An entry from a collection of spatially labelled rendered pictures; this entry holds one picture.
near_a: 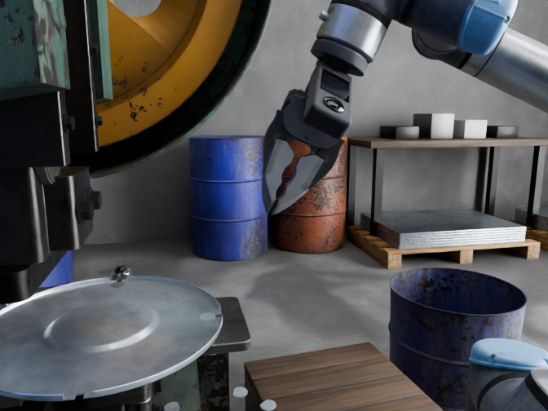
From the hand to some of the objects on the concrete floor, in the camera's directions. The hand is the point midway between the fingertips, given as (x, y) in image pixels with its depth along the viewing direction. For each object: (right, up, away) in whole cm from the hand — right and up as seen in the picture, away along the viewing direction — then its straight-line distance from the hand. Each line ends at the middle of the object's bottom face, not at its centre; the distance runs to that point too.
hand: (274, 205), depth 56 cm
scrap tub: (+60, -74, +104) cm, 141 cm away
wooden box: (+16, -81, +69) cm, 108 cm away
